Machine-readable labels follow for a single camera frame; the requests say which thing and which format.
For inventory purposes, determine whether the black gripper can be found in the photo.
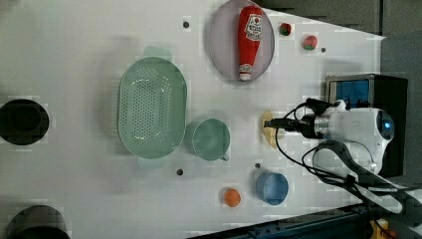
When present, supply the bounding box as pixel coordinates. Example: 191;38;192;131
264;114;316;138

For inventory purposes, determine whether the yellow plush banana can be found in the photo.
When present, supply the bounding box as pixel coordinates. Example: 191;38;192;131
261;111;285;149

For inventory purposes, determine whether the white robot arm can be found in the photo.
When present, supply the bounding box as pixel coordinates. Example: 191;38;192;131
262;99;421;231

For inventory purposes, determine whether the black cylinder near arm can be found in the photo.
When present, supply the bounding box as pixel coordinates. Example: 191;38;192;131
0;99;50;145

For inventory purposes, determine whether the green mug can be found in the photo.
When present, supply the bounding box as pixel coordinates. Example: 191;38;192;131
185;119;231;161

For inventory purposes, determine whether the blue bowl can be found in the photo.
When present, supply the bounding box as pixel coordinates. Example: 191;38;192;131
256;171;289;205

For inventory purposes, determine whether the red strawberry toy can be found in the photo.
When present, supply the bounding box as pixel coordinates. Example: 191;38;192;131
302;35;317;51

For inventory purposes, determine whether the orange ball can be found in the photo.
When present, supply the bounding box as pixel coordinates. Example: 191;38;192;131
224;188;242;207

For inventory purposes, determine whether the small red tomato toy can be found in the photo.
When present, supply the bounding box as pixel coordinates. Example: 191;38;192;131
279;23;292;36

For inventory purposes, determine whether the grey oval plate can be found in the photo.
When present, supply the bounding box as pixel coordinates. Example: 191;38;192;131
207;0;275;82

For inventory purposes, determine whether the red plush ketchup bottle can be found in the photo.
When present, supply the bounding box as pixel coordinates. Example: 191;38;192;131
238;5;263;81

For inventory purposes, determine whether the green oval colander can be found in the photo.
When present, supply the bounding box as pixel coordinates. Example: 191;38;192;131
117;46;188;168

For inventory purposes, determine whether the black cylinder at edge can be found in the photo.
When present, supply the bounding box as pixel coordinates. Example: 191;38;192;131
6;205;71;239

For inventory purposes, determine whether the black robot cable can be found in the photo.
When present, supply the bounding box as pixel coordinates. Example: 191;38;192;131
274;98;422;217

